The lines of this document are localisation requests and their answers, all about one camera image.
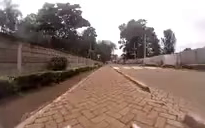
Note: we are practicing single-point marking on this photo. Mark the row of trees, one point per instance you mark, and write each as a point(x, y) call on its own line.
point(56, 26)

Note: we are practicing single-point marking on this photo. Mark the red brick path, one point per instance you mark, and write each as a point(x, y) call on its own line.
point(103, 100)

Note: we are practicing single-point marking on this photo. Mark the low green hedge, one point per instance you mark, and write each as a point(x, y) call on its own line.
point(30, 80)

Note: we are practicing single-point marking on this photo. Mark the brown dirt strip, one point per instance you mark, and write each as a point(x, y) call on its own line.
point(26, 103)

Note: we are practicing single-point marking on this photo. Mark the grey block wall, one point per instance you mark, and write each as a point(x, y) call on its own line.
point(6, 55)

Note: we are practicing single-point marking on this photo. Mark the round dark bush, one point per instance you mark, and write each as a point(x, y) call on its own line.
point(58, 63)

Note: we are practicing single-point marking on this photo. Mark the concrete kerb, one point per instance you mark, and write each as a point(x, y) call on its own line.
point(131, 80)

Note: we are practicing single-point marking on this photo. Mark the group of tall trees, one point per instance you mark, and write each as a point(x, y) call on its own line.
point(138, 38)

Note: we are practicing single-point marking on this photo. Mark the robot's own part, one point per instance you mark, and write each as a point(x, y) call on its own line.
point(68, 126)
point(135, 126)

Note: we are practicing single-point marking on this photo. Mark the grey asphalt road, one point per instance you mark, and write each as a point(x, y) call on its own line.
point(186, 85)

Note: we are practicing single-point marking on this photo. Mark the utility pole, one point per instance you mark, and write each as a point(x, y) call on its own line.
point(144, 46)

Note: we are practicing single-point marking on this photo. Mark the pale boundary wall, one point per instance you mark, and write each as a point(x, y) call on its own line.
point(190, 57)

